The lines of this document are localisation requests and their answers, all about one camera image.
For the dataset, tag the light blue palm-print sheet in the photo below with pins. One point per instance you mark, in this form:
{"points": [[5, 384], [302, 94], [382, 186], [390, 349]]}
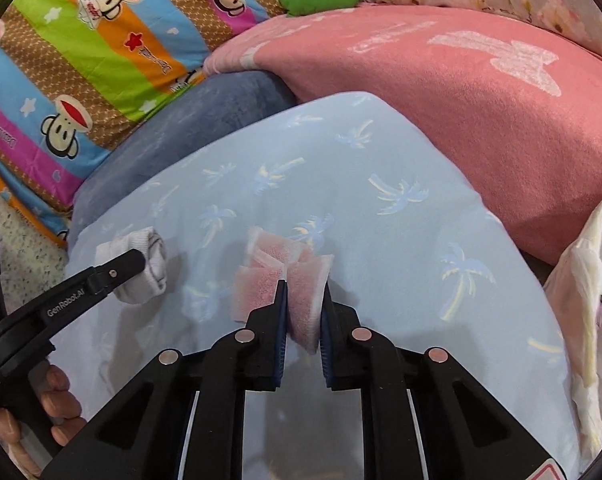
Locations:
{"points": [[381, 260]]}

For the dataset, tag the pink blanket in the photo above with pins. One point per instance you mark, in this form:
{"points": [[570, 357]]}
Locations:
{"points": [[431, 110]]}

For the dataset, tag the speckled cloth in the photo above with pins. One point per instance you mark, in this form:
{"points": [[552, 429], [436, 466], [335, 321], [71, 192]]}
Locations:
{"points": [[36, 265]]}

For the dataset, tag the pink sock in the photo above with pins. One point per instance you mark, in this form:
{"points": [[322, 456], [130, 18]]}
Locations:
{"points": [[306, 290]]}

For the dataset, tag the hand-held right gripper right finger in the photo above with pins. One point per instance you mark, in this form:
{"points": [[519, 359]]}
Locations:
{"points": [[326, 345]]}

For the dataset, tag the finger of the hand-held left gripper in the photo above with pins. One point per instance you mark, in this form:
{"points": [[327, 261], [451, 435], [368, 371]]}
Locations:
{"points": [[121, 267]]}

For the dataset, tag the blue-grey pillow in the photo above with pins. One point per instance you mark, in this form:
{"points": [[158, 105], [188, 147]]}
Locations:
{"points": [[191, 120]]}

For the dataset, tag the person's left hand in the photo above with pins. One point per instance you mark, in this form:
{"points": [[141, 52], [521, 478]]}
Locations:
{"points": [[66, 405]]}

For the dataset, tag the colourful cartoon print quilt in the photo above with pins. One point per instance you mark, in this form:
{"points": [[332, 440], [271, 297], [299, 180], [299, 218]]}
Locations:
{"points": [[106, 50]]}

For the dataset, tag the white plastic bag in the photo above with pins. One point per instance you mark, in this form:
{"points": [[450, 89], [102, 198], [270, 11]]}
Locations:
{"points": [[581, 310]]}

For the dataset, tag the white sock with grey stripes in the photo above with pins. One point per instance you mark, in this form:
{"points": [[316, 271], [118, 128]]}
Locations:
{"points": [[151, 272]]}

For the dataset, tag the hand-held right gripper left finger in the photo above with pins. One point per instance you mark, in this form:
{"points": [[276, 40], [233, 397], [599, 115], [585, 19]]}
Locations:
{"points": [[280, 330]]}

